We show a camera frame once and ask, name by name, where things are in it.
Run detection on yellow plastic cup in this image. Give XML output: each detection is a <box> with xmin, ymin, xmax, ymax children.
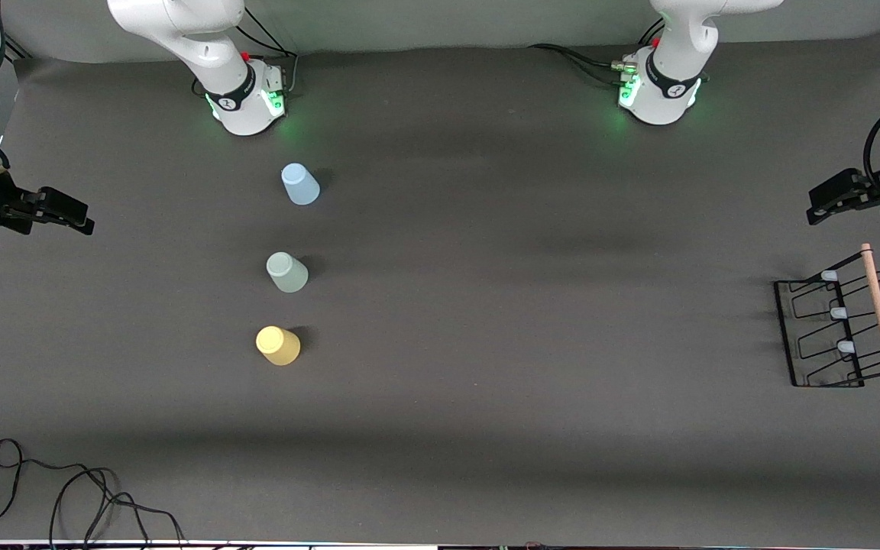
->
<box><xmin>255</xmin><ymin>325</ymin><xmax>302</xmax><ymax>367</ymax></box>

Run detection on light green plastic cup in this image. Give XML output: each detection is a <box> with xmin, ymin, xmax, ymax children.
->
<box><xmin>266</xmin><ymin>251</ymin><xmax>309</xmax><ymax>294</ymax></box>

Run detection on light blue plastic cup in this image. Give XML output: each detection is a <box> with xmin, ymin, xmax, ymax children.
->
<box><xmin>280</xmin><ymin>163</ymin><xmax>321</xmax><ymax>206</ymax></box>

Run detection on loose thin black cable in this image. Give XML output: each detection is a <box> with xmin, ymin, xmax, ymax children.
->
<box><xmin>0</xmin><ymin>438</ymin><xmax>189</xmax><ymax>550</ymax></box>

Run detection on black right arm base cables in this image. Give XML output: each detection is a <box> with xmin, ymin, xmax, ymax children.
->
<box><xmin>192</xmin><ymin>6</ymin><xmax>300</xmax><ymax>99</ymax></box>

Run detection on black arm base cables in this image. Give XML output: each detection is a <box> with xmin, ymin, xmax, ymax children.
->
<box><xmin>192</xmin><ymin>6</ymin><xmax>300</xmax><ymax>99</ymax></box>
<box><xmin>527</xmin><ymin>17</ymin><xmax>666</xmax><ymax>86</ymax></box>

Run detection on black left arm base cables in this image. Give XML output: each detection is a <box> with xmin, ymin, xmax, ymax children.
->
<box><xmin>527</xmin><ymin>17</ymin><xmax>666</xmax><ymax>86</ymax></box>

